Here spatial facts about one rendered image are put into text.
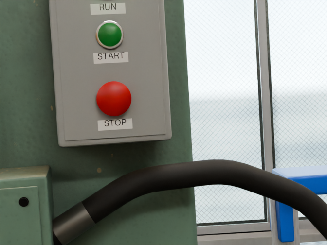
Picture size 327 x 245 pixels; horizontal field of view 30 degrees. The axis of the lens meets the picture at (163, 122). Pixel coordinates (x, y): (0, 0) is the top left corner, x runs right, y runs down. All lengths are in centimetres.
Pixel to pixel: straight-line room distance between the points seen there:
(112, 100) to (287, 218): 93
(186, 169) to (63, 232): 12
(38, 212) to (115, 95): 12
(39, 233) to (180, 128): 18
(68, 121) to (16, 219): 9
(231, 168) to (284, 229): 84
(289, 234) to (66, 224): 91
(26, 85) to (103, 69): 9
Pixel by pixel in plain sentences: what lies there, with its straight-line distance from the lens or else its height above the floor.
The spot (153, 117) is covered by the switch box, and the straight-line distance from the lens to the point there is 54.
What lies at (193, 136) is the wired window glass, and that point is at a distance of 208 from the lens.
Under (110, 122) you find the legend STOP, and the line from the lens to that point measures 53.
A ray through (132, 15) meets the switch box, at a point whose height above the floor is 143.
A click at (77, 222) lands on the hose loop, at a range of 55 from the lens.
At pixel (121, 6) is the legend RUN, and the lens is 54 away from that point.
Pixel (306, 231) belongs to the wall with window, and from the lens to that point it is 215.
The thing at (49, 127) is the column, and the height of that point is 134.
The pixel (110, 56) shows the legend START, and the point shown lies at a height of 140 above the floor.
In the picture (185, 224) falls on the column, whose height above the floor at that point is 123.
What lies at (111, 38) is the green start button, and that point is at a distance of 53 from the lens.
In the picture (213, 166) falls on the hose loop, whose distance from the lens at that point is 57.
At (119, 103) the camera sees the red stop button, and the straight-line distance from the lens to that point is 52.
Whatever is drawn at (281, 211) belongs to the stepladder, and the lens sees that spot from 140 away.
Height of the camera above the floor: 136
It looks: 3 degrees down
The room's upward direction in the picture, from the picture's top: 3 degrees counter-clockwise
